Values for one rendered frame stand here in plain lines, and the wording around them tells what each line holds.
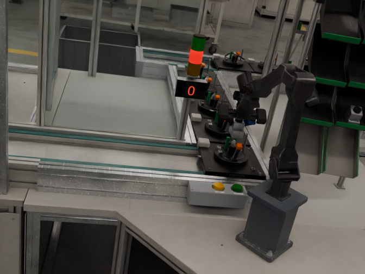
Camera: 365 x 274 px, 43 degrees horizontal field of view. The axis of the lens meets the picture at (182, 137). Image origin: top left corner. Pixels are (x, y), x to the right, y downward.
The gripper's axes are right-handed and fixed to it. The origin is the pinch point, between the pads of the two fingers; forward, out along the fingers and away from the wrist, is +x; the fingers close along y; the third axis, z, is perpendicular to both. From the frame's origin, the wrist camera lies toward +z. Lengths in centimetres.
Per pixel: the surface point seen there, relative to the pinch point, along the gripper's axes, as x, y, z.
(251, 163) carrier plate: 11.0, -8.1, -12.5
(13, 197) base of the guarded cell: 9, 79, -35
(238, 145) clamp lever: -0.1, 0.4, -11.1
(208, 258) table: -5, 14, -55
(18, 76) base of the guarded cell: 75, 101, 60
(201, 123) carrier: 30.4, 7.7, 15.4
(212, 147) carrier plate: 17.2, 6.2, -3.5
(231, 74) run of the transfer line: 81, -24, 85
